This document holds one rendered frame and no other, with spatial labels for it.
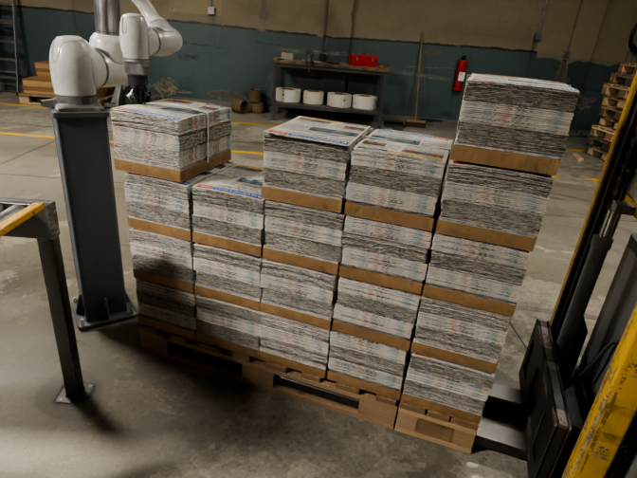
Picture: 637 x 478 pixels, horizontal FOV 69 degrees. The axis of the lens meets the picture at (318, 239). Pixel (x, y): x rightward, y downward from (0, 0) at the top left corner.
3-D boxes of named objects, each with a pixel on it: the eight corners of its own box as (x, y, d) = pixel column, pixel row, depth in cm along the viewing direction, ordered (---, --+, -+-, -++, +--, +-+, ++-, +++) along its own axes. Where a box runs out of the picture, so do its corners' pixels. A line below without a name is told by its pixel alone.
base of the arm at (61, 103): (39, 104, 192) (37, 90, 189) (97, 103, 203) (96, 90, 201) (44, 112, 178) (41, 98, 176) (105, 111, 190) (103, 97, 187)
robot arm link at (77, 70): (44, 92, 185) (34, 32, 176) (81, 89, 201) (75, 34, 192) (73, 98, 180) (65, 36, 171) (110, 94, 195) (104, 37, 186)
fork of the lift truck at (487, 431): (273, 365, 201) (273, 357, 200) (528, 441, 174) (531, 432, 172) (263, 379, 193) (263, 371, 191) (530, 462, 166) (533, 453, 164)
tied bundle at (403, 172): (368, 185, 184) (375, 126, 175) (442, 197, 177) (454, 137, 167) (341, 215, 151) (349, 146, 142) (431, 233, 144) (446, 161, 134)
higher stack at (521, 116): (407, 369, 211) (468, 70, 158) (475, 387, 203) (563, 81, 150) (391, 430, 178) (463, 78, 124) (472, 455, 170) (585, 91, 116)
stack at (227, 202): (187, 307, 241) (180, 151, 207) (409, 369, 211) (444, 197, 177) (138, 350, 208) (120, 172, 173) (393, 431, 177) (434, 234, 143)
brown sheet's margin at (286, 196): (298, 171, 192) (298, 160, 190) (365, 182, 185) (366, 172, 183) (260, 197, 158) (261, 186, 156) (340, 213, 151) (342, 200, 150)
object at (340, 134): (300, 118, 180) (300, 115, 180) (372, 128, 173) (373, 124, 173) (262, 134, 148) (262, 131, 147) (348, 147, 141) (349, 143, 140)
